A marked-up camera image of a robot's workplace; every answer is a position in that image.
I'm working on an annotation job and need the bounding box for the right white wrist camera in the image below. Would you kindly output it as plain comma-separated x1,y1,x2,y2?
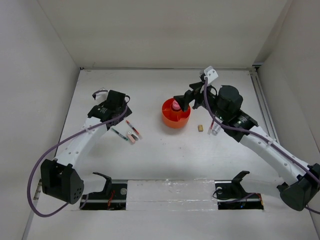
200,66,219,86

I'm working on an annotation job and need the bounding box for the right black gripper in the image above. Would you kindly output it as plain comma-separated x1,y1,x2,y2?
173,81,227,122

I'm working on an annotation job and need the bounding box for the green pen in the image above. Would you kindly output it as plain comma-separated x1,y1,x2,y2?
111,127,129,141

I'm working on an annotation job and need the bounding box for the pink capped glue bottle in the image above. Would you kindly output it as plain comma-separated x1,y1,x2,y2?
172,100,181,111

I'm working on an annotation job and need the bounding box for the small tan eraser block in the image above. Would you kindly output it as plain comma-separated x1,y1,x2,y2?
197,125,203,132

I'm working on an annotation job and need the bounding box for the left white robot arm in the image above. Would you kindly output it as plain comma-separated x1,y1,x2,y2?
40,89,132,205

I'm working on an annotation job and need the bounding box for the red pen by bottle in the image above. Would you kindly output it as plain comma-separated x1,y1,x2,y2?
207,120,215,135

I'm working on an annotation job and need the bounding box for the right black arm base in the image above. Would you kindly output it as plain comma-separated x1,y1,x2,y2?
212,171,264,210

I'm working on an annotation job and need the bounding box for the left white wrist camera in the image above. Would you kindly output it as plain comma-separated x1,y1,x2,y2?
92,88,109,101

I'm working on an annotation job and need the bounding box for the clear blue spray bottle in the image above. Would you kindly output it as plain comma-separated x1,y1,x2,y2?
211,122,221,136

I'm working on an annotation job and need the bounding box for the pink white eraser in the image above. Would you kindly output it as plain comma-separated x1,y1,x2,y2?
126,131,138,144

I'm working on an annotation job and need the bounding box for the orange capped red pen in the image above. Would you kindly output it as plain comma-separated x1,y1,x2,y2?
125,120,142,139

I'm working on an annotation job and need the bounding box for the orange round divided container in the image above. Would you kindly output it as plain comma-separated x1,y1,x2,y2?
161,98,191,129

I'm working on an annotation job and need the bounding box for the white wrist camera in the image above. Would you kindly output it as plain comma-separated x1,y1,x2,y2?
92,88,109,101
200,66,219,86

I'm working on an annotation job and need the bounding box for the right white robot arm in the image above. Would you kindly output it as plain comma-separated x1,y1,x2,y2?
174,82,320,211

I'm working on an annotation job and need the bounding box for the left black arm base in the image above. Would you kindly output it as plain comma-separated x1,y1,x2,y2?
79,172,128,211

